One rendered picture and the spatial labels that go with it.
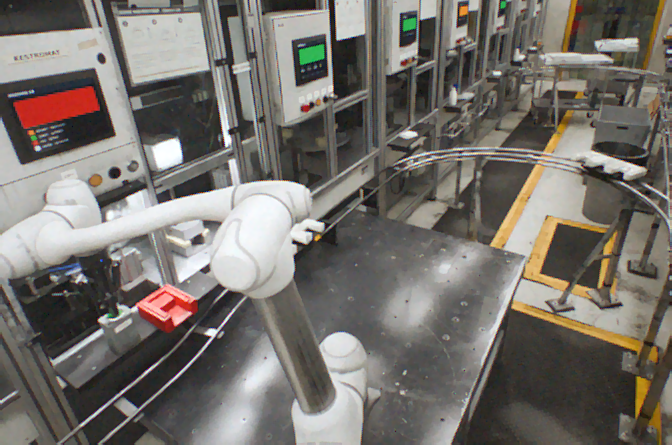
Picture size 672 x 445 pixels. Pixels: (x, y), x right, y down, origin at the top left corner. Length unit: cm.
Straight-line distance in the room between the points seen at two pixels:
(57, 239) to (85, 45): 55
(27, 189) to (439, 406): 136
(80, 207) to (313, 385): 74
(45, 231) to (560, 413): 224
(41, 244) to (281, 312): 56
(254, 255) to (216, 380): 93
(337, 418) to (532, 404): 149
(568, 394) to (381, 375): 124
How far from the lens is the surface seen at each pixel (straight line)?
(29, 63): 134
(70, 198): 126
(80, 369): 157
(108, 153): 144
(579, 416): 252
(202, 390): 166
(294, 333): 98
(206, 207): 106
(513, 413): 243
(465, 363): 166
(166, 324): 152
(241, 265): 80
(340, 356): 129
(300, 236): 192
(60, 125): 135
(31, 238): 116
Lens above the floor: 191
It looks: 26 degrees down
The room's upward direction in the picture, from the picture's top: 3 degrees counter-clockwise
